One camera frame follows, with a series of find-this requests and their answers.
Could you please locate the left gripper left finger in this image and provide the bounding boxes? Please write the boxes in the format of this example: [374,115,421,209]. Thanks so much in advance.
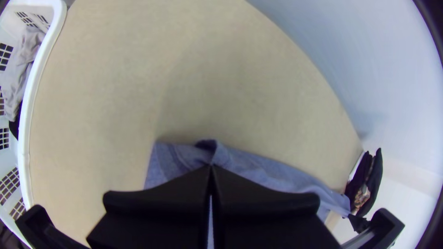
[86,165,212,249]

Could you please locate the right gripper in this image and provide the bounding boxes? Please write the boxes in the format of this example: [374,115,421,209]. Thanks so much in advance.
[347,213,371,234]

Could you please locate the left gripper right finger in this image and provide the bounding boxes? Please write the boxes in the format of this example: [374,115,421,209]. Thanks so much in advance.
[211,165,342,249]

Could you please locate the blue t-shirt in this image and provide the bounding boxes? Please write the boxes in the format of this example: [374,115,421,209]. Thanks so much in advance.
[144,139,352,223]

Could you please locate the pile of folded clothes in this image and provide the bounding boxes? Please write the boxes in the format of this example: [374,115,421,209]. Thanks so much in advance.
[344,148,384,218]

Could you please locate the white laundry basket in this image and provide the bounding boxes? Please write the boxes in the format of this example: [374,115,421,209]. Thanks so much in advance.
[0,0,68,240]

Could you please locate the heap of clothes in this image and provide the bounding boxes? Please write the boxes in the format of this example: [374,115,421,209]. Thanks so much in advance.
[0,26,48,140]

